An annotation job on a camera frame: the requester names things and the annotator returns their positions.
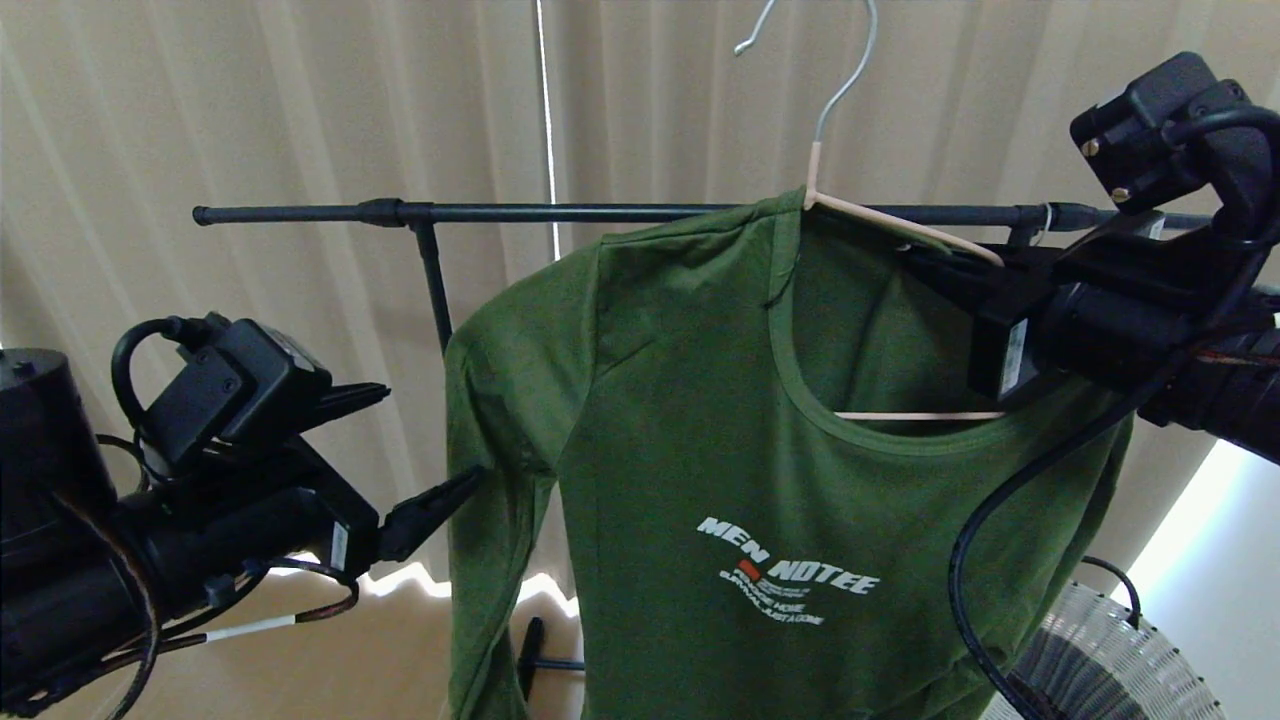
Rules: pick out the black clothes rack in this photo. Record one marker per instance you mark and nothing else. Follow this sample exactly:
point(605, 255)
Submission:
point(600, 213)

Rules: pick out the beige curtain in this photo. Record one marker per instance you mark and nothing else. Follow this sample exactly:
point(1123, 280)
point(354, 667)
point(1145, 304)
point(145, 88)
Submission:
point(250, 150)

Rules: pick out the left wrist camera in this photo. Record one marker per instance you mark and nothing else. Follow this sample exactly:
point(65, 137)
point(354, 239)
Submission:
point(230, 390)

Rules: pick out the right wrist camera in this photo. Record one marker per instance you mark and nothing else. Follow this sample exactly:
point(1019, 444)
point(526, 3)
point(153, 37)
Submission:
point(1150, 130)

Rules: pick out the white laundry basket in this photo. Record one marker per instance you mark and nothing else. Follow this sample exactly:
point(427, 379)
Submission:
point(1120, 670)

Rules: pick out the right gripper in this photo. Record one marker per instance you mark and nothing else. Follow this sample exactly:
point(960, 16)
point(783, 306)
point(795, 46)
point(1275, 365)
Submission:
point(1100, 330)

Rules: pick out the pink clothes hanger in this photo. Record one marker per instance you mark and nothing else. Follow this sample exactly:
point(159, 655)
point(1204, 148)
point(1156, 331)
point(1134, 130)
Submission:
point(900, 228)

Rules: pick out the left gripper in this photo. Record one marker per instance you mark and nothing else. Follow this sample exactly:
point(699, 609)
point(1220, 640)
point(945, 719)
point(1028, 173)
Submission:
point(250, 530)

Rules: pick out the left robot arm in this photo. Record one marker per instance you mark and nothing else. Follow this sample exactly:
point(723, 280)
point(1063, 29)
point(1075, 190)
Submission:
point(50, 440)

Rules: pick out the green long-sleeved shirt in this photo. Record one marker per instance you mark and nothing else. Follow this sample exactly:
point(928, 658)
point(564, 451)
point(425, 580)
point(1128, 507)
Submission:
point(700, 400)

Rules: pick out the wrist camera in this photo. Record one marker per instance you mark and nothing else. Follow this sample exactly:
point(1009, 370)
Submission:
point(1150, 130)
point(230, 390)

